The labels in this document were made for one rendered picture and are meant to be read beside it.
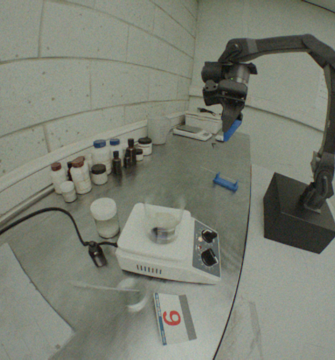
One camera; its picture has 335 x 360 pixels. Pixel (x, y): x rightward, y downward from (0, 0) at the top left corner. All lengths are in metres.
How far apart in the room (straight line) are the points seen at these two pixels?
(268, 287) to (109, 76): 0.92
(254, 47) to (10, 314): 0.77
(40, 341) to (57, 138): 0.60
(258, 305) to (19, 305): 0.47
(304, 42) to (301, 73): 1.34
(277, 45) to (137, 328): 0.63
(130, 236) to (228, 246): 0.24
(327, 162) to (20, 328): 0.72
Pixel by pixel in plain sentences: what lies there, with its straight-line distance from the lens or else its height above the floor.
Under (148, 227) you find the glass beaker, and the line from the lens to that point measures 0.25.
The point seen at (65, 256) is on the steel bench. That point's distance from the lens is 0.41.
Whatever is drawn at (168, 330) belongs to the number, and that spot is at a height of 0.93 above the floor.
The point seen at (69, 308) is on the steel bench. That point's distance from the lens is 0.35.
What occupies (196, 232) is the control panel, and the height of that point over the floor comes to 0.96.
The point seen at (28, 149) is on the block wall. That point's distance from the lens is 0.62.
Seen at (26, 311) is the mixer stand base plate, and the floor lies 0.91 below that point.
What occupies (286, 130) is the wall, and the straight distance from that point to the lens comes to 1.74.
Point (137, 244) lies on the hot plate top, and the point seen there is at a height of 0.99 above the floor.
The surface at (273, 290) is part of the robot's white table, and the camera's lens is 0.41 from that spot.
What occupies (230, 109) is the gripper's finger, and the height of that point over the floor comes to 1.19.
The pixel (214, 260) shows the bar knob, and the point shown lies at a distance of 0.31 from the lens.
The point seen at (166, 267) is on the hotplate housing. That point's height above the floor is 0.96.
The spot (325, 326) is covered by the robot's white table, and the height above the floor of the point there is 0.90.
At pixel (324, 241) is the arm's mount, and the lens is 0.55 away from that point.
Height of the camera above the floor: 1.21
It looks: 32 degrees down
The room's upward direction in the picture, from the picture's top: 5 degrees clockwise
